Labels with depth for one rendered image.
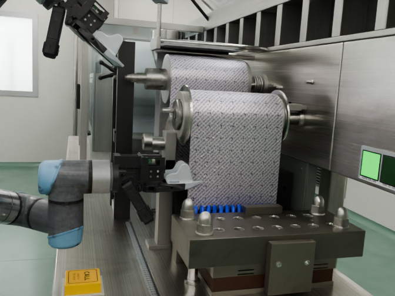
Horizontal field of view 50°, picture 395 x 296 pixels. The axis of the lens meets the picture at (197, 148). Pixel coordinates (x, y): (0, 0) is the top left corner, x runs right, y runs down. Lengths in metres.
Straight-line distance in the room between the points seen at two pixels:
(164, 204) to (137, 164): 0.18
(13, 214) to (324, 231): 0.67
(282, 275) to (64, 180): 0.49
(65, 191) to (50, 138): 5.65
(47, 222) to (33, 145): 5.64
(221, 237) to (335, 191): 0.58
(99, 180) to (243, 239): 0.33
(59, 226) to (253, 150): 0.48
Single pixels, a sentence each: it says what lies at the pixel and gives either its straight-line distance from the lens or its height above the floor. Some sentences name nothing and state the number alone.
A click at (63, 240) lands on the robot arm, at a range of 0.97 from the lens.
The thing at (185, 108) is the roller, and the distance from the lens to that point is 0.98.
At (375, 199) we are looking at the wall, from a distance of 4.60.
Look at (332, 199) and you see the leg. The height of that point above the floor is 1.00.
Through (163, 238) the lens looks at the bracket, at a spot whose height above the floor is 0.93.
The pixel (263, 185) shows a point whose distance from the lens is 1.07.
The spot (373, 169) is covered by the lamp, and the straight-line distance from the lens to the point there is 0.91.
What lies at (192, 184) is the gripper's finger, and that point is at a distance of 0.98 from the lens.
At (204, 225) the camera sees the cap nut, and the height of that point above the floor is 1.05.
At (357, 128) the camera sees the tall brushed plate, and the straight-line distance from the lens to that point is 0.96.
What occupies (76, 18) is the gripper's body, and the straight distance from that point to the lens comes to 1.00.
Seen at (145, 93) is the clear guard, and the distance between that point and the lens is 2.00.
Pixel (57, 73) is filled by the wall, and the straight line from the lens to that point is 6.50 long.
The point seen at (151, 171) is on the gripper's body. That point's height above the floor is 1.13.
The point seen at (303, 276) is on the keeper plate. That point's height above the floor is 0.95.
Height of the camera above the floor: 1.33
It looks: 9 degrees down
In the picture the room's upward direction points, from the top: 3 degrees clockwise
